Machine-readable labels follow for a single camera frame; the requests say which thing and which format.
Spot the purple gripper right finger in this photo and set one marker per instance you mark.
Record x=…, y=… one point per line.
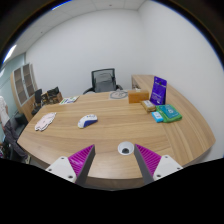
x=153, y=166

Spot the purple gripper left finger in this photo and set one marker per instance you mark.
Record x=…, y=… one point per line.
x=74, y=168

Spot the white and blue computer mouse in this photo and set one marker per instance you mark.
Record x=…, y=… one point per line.
x=87, y=120

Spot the blue small box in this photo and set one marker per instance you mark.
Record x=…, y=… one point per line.
x=157, y=117

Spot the tan small box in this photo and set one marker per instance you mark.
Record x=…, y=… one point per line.
x=149, y=107

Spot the green white leaflet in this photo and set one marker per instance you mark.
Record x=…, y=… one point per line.
x=69, y=100

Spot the purple standing card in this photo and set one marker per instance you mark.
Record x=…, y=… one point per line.
x=158, y=94

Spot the brown cardboard box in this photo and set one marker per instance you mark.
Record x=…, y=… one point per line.
x=136, y=96

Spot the black items on cabinet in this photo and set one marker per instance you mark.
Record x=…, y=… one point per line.
x=52, y=96

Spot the person in white shirt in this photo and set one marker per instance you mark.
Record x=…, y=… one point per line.
x=8, y=130

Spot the black chair at left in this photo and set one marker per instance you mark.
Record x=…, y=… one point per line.
x=37, y=103

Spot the wooden side desk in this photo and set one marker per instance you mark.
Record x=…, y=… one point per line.
x=144, y=82

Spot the black mesh office chair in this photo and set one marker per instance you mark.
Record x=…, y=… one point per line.
x=103, y=80

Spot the wooden bookshelf cabinet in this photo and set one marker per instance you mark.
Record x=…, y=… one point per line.
x=23, y=86

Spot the white cable grommet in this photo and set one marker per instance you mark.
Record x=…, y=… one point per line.
x=125, y=148

